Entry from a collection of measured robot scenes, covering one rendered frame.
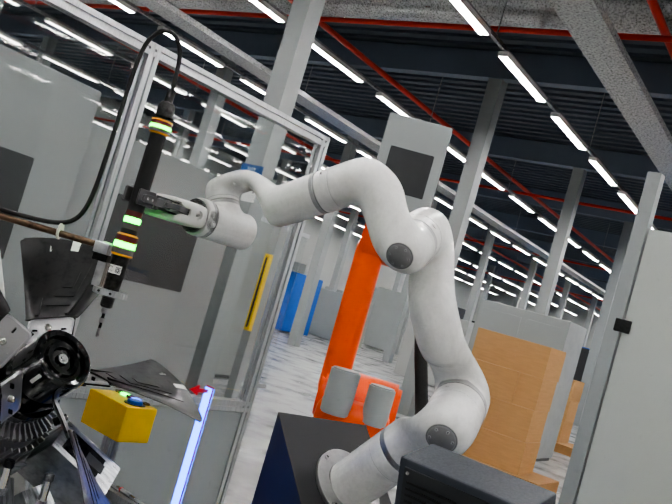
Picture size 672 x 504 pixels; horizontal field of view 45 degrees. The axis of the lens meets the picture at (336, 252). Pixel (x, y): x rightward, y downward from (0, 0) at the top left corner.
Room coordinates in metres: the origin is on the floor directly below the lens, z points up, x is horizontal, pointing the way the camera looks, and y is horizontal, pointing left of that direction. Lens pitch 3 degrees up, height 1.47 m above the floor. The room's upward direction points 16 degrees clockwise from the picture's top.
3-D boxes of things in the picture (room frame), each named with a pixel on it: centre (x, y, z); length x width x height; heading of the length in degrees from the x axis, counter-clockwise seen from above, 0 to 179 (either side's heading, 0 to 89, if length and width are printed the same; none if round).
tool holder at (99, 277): (1.61, 0.42, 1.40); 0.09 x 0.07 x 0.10; 86
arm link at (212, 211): (1.74, 0.30, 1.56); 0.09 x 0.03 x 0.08; 51
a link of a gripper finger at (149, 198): (1.60, 0.38, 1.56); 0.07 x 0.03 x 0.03; 142
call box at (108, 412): (2.07, 0.42, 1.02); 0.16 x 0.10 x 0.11; 51
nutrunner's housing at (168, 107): (1.61, 0.41, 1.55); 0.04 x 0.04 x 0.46
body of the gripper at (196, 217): (1.69, 0.34, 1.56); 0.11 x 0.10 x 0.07; 141
